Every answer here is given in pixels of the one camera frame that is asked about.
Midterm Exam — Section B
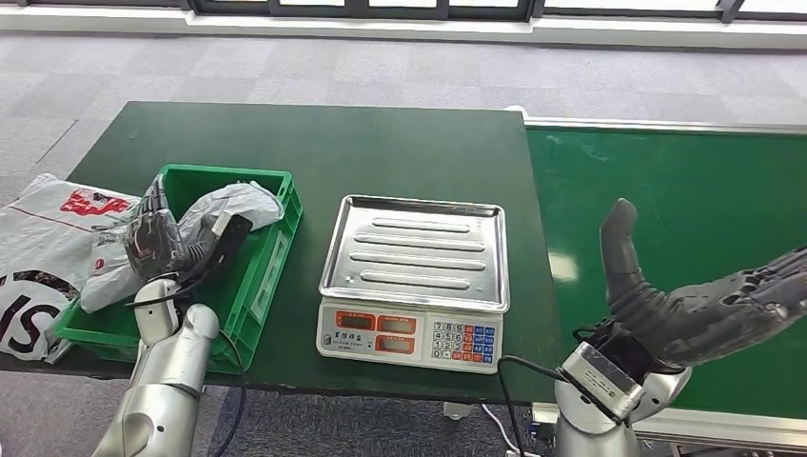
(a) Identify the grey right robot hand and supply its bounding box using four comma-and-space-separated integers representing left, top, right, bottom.
599, 198, 807, 370

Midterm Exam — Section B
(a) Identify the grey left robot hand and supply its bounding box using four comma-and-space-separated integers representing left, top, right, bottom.
123, 176, 193, 282

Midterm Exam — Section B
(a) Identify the grey plastic mailer package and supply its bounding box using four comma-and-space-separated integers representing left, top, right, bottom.
80, 181, 285, 315

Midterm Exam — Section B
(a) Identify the green conveyor belt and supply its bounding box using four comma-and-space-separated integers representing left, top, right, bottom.
503, 104, 807, 454

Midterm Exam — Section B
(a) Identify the large white printed bag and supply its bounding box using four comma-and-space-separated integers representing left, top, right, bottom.
0, 173, 141, 366

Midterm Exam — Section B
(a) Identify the green plastic crate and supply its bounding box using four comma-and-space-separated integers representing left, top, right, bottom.
53, 164, 304, 376

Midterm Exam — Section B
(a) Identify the electronic weighing scale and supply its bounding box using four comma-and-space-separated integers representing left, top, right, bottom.
315, 193, 511, 376

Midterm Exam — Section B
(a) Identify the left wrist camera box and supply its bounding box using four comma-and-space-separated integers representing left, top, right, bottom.
201, 210, 255, 273

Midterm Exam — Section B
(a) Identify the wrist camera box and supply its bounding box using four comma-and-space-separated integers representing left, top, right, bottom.
558, 340, 647, 424
201, 210, 255, 273

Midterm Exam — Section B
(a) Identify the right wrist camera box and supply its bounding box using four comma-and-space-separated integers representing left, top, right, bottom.
558, 340, 647, 424

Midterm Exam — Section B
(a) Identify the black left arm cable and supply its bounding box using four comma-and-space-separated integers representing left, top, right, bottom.
126, 270, 248, 457

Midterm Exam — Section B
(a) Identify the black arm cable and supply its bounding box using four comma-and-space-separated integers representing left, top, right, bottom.
126, 270, 248, 457
496, 354, 569, 457

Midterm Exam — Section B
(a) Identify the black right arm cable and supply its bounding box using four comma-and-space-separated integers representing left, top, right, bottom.
496, 354, 569, 457

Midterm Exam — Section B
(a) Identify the white cable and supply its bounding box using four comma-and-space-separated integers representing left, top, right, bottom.
482, 403, 537, 457

